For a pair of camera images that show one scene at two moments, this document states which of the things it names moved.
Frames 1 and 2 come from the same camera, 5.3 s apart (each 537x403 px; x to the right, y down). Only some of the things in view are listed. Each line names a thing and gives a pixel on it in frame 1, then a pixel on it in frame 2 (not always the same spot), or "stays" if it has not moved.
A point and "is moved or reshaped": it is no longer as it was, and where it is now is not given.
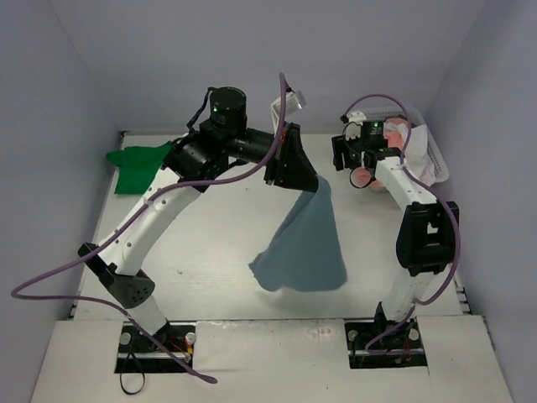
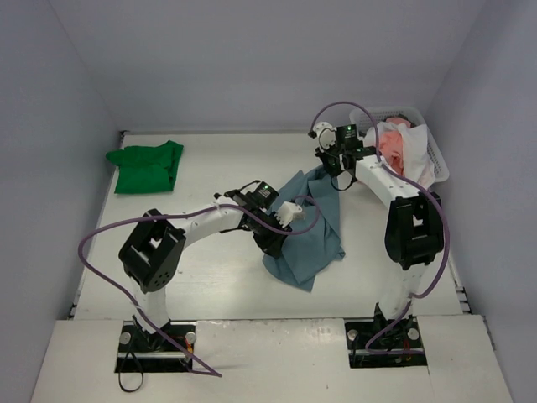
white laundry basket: x=438 y=166 stays
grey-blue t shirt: x=306 y=253 is moved or reshaped
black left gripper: x=279 y=155 -> x=268 y=240
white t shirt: x=417 y=159 stays
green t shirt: x=138 y=166 stays
